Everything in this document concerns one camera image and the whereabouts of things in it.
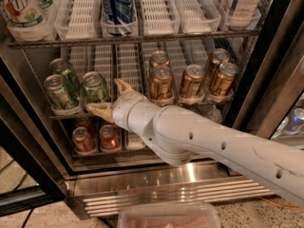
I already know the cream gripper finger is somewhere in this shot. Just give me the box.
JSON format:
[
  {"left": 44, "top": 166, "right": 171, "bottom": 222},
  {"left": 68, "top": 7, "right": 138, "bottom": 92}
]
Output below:
[
  {"left": 85, "top": 103, "right": 114, "bottom": 124},
  {"left": 114, "top": 78, "right": 133, "bottom": 95}
]

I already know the green can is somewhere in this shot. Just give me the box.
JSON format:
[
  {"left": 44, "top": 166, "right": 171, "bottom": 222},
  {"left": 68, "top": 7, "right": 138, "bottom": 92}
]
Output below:
[
  {"left": 44, "top": 74, "right": 79, "bottom": 110},
  {"left": 49, "top": 58, "right": 81, "bottom": 96},
  {"left": 82, "top": 71, "right": 110, "bottom": 104}
]

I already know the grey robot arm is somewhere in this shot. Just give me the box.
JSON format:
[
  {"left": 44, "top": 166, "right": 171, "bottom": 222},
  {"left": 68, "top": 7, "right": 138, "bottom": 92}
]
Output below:
[{"left": 85, "top": 79, "right": 304, "bottom": 207}]

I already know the red can back right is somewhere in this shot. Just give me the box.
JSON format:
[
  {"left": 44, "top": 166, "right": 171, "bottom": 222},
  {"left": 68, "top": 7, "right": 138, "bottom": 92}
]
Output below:
[{"left": 101, "top": 120, "right": 121, "bottom": 135}]

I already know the red can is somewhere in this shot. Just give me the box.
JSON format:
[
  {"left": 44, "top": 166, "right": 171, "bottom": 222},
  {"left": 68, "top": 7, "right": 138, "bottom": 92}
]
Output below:
[
  {"left": 101, "top": 120, "right": 121, "bottom": 135},
  {"left": 72, "top": 126, "right": 96, "bottom": 155},
  {"left": 100, "top": 124, "right": 121, "bottom": 153},
  {"left": 74, "top": 117, "right": 94, "bottom": 134}
]

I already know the red can back left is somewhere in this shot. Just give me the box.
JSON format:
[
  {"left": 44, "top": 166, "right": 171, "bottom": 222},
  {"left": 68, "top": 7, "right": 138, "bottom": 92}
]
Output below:
[{"left": 74, "top": 117, "right": 94, "bottom": 134}]

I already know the red can front right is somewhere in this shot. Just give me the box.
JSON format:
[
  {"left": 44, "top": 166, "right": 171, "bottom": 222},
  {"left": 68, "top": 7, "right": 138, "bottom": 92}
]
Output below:
[{"left": 100, "top": 124, "right": 121, "bottom": 153}]

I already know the gold can front left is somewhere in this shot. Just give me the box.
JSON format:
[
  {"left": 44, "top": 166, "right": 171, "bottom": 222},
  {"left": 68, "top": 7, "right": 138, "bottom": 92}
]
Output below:
[{"left": 150, "top": 66, "right": 173, "bottom": 101}]

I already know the gold can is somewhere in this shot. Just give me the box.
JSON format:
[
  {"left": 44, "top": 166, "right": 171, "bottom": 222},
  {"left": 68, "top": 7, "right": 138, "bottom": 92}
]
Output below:
[
  {"left": 150, "top": 66, "right": 173, "bottom": 101},
  {"left": 149, "top": 50, "right": 170, "bottom": 67},
  {"left": 205, "top": 48, "right": 230, "bottom": 83},
  {"left": 209, "top": 63, "right": 238, "bottom": 97},
  {"left": 180, "top": 65, "right": 204, "bottom": 99}
]

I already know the red can front left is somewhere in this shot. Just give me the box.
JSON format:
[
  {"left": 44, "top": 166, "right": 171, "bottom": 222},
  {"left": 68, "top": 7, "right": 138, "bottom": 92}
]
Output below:
[{"left": 72, "top": 126, "right": 96, "bottom": 155}]

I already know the gold can back left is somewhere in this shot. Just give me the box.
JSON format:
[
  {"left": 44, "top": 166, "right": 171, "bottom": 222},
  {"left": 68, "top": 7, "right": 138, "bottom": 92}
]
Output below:
[{"left": 149, "top": 50, "right": 170, "bottom": 67}]

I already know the gold can middle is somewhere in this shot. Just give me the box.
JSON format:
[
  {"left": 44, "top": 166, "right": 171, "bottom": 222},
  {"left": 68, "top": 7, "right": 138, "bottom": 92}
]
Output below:
[{"left": 180, "top": 65, "right": 204, "bottom": 99}]

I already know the gold can front right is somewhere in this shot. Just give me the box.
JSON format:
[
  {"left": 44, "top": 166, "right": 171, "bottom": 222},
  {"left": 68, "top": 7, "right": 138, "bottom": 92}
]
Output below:
[{"left": 209, "top": 63, "right": 238, "bottom": 97}]

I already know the gold can back right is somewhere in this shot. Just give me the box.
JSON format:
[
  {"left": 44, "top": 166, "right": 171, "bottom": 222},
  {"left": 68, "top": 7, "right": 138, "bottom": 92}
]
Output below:
[{"left": 205, "top": 48, "right": 230, "bottom": 83}]

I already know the stainless steel fridge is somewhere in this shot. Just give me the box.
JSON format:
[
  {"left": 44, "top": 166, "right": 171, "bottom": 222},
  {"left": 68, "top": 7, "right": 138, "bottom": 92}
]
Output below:
[{"left": 0, "top": 0, "right": 304, "bottom": 219}]

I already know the blue can behind door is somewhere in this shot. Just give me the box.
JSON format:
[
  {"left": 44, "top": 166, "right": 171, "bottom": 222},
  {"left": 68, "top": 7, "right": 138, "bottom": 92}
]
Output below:
[{"left": 283, "top": 106, "right": 304, "bottom": 135}]

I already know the blue pepsi bottle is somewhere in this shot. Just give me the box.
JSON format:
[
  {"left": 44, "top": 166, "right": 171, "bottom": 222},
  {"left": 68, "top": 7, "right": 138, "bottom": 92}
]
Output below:
[{"left": 101, "top": 0, "right": 137, "bottom": 37}]

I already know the clear plastic container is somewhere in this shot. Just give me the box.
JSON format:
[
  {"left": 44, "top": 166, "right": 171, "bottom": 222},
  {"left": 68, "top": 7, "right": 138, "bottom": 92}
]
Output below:
[{"left": 117, "top": 202, "right": 221, "bottom": 228}]

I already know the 7up bottle front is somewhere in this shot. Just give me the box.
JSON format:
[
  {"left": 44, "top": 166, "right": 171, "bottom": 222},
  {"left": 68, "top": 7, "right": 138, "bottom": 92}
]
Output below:
[{"left": 1, "top": 0, "right": 48, "bottom": 42}]

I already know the white label bottle right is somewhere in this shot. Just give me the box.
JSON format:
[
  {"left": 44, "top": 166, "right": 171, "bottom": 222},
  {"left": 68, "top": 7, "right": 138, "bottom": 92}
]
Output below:
[{"left": 214, "top": 0, "right": 260, "bottom": 31}]

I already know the black cable on floor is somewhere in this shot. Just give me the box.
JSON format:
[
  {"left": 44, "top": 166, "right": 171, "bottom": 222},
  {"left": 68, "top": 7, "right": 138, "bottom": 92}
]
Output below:
[{"left": 20, "top": 208, "right": 36, "bottom": 228}]

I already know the orange cable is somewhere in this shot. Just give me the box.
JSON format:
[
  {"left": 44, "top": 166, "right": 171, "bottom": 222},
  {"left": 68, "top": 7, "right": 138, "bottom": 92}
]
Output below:
[{"left": 258, "top": 196, "right": 302, "bottom": 211}]

